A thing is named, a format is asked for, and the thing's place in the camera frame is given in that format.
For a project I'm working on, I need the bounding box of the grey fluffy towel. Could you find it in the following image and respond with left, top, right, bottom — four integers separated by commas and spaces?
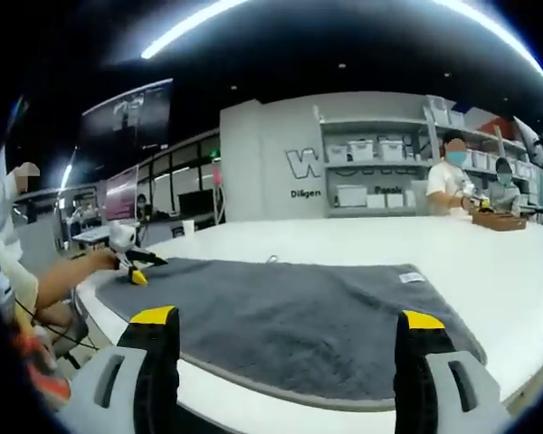
92, 257, 488, 401

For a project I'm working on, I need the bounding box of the person's left hand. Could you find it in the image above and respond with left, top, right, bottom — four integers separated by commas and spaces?
86, 250, 121, 273

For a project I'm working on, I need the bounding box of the white office desk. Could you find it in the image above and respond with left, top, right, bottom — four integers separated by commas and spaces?
71, 223, 114, 250

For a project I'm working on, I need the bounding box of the pink display screen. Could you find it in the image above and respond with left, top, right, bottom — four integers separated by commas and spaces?
104, 174, 139, 222

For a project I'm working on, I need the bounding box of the black desk monitor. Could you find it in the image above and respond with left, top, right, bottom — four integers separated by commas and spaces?
178, 189, 216, 219

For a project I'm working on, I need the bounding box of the brown wooden box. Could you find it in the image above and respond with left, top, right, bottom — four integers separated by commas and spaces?
472, 210, 531, 232

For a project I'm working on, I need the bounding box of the ceiling light strip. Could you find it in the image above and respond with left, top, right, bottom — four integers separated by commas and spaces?
139, 0, 254, 60
433, 0, 543, 90

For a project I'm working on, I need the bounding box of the grey metal shelf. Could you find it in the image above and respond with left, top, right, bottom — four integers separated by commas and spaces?
316, 97, 543, 221

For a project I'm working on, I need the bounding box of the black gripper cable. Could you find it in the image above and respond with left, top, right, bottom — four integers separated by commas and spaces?
15, 297, 96, 350

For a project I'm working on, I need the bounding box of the large dark wall screen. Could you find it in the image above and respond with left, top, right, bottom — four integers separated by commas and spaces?
76, 79, 174, 155

